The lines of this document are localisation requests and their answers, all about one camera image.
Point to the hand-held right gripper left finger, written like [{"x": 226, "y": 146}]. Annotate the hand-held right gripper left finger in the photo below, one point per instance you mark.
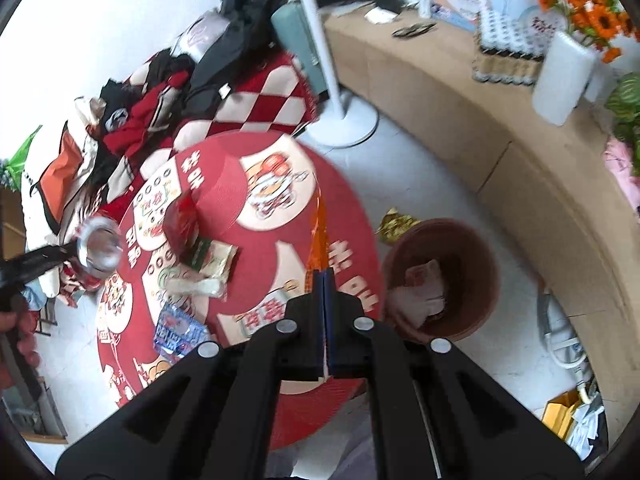
[{"x": 317, "y": 320}]

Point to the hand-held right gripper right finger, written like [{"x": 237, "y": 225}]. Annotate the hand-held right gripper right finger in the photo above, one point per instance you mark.
[{"x": 331, "y": 320}]

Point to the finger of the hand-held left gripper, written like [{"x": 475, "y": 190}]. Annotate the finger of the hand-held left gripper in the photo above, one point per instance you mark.
[{"x": 40, "y": 258}]

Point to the silver drink can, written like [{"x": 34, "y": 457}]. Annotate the silver drink can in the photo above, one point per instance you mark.
[{"x": 97, "y": 250}]

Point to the orange snack wrapper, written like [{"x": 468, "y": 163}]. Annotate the orange snack wrapper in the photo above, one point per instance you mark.
[{"x": 320, "y": 240}]

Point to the gold foil wrapper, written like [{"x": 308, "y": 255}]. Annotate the gold foil wrapper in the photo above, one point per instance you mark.
[{"x": 395, "y": 225}]

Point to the brown plastic bin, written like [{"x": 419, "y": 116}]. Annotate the brown plastic bin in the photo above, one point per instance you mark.
[{"x": 465, "y": 270}]

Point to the dark red snack wrapper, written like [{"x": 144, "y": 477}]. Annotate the dark red snack wrapper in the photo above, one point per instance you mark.
[{"x": 180, "y": 225}]

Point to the person's left hand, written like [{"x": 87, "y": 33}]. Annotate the person's left hand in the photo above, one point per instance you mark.
[{"x": 27, "y": 355}]

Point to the green plastic bag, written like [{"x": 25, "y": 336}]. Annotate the green plastic bag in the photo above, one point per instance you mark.
[{"x": 22, "y": 155}]

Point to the green white small packet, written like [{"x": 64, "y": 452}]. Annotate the green white small packet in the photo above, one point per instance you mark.
[{"x": 215, "y": 260}]

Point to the white foam net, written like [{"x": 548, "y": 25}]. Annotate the white foam net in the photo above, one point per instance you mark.
[{"x": 195, "y": 286}]

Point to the blue snack packet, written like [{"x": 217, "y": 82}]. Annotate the blue snack packet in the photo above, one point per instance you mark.
[{"x": 175, "y": 332}]

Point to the round red table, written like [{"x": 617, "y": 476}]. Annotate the round red table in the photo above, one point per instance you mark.
[{"x": 225, "y": 180}]

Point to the red black garment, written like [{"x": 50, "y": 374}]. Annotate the red black garment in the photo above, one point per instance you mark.
[{"x": 145, "y": 125}]

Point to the white standing fan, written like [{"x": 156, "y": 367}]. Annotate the white standing fan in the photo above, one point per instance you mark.
[{"x": 345, "y": 125}]

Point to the yellow box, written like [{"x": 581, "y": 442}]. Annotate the yellow box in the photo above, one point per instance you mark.
[{"x": 560, "y": 415}]

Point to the grey printed cushion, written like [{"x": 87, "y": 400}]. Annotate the grey printed cushion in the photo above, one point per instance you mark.
[{"x": 200, "y": 35}]

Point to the white crumpled papers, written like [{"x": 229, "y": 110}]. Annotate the white crumpled papers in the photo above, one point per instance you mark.
[{"x": 590, "y": 425}]

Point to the grey green pillow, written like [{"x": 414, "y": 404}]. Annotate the grey green pillow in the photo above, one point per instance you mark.
[{"x": 295, "y": 35}]

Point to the black glasses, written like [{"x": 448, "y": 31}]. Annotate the black glasses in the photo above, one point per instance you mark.
[{"x": 405, "y": 31}]

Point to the white tissue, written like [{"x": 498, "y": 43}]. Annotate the white tissue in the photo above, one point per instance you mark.
[{"x": 380, "y": 16}]

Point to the black jacket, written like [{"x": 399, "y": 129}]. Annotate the black jacket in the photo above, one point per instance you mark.
[{"x": 235, "y": 20}]

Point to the group of small brown bottles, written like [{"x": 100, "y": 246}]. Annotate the group of small brown bottles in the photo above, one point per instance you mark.
[{"x": 505, "y": 55}]

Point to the pink cloth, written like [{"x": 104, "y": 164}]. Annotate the pink cloth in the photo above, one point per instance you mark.
[{"x": 620, "y": 165}]

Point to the white ribbed vase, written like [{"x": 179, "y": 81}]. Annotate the white ribbed vase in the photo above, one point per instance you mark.
[{"x": 562, "y": 80}]

